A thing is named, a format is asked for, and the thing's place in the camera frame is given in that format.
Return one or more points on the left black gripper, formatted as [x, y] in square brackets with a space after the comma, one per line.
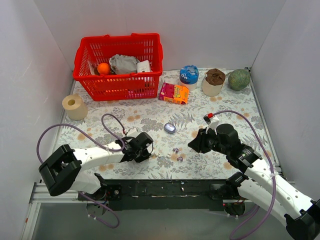
[144, 146]

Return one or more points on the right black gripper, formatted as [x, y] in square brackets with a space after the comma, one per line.
[202, 141]

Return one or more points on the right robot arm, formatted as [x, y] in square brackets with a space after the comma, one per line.
[257, 182]

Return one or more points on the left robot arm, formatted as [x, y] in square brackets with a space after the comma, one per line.
[66, 168]

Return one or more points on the purple earbud case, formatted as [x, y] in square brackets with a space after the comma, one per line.
[169, 128]

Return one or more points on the pink orange candy box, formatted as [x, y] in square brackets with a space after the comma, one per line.
[173, 93]

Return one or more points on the brown topped paper roll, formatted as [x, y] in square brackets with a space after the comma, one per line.
[213, 82]

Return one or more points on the blue wrapped paper roll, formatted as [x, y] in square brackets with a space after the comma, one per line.
[188, 77]

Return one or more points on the beige paper roll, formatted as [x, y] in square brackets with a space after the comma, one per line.
[75, 107]

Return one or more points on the green melon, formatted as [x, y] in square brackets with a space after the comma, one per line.
[239, 79]

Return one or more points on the red plastic shopping basket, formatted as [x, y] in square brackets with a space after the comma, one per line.
[99, 49]

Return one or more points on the white box in basket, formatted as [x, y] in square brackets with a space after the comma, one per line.
[143, 67]

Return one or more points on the crumpled grey cloth bag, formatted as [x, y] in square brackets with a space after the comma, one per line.
[123, 64]

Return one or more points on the orange fruit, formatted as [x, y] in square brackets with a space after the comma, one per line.
[103, 68]

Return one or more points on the clear snack bag in basket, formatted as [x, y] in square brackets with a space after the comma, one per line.
[93, 68]

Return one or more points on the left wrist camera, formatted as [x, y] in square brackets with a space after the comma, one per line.
[132, 132]

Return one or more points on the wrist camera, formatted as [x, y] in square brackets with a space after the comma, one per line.
[132, 132]
[212, 122]

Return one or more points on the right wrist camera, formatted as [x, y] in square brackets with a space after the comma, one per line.
[212, 122]

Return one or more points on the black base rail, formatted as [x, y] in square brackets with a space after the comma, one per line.
[173, 194]

